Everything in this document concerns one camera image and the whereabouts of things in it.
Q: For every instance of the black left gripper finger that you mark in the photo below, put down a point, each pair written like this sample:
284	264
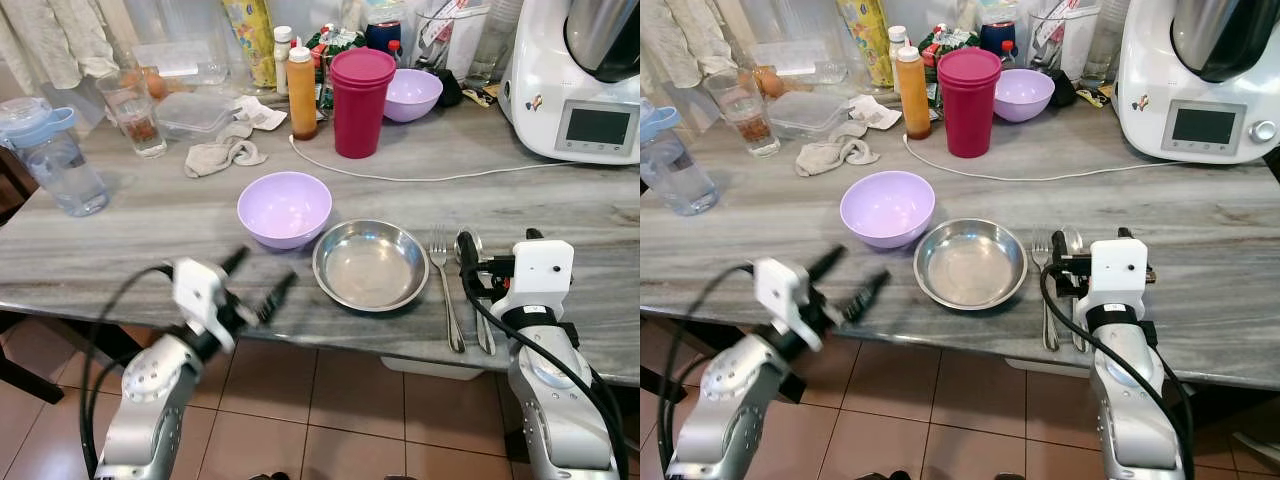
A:
826	264
278	297
868	296
236	261

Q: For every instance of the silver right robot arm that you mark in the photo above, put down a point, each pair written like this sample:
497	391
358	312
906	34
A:
1135	410
555	400

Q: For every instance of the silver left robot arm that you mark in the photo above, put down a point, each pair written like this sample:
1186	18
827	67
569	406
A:
725	410
150	400

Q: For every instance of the steel spoon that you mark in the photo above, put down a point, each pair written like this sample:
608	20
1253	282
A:
484	325
1076	240

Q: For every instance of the steel fork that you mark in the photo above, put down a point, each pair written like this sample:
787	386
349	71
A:
1043	300
442	270

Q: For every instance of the lilac plastic bowl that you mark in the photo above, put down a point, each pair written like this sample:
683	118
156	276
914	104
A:
1025	95
888	208
285	210
415	95

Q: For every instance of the stainless steel plate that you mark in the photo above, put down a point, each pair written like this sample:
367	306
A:
370	268
970	265

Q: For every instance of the grey crumpled cloth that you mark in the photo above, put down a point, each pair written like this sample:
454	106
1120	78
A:
215	155
830	155

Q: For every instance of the clear lidded plastic container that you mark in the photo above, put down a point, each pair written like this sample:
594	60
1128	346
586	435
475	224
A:
195	115
805	115

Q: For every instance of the white crumpled napkin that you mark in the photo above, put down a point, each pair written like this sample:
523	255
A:
262	112
875	112

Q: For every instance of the clear water jug blue lid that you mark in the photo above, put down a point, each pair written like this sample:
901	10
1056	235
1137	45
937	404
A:
60	170
680	175

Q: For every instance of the small black object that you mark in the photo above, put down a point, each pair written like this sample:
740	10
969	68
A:
1062	88
450	88

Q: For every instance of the clear drinking glass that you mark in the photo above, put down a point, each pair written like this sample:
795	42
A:
135	115
748	115

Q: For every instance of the magenta lidded tumbler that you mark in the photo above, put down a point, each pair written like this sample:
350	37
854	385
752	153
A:
362	105
968	105

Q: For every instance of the orange sauce bottle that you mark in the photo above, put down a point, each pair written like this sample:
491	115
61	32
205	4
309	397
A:
912	100
302	100

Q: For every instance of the white kitchen cooking machine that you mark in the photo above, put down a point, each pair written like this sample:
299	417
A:
540	60
1150	60

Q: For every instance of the stack of clear cups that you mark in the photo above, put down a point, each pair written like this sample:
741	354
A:
495	40
1105	40

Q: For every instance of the clear measuring jug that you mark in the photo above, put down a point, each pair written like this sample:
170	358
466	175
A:
445	40
1060	40

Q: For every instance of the large clear storage box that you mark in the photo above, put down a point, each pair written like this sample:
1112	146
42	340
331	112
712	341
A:
185	60
795	60

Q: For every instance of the small white bottle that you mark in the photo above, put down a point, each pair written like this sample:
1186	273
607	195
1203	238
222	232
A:
896	40
283	50

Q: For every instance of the yellow printed packet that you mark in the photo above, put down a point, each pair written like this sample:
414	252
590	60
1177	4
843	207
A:
250	40
865	40

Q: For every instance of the dark blue jar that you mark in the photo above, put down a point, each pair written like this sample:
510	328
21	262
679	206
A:
383	35
996	35

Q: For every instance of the green snack packet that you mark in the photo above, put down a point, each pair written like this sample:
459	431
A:
945	42
335	40

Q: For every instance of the beige hanging towel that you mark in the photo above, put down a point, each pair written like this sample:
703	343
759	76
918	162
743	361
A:
690	35
50	40

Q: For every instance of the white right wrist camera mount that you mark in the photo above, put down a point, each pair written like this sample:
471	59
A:
540	275
1118	272

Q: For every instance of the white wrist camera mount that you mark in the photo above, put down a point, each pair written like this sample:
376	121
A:
540	275
1118	272
197	290
780	290

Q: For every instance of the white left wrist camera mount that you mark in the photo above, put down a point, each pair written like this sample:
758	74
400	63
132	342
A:
780	290
197	290

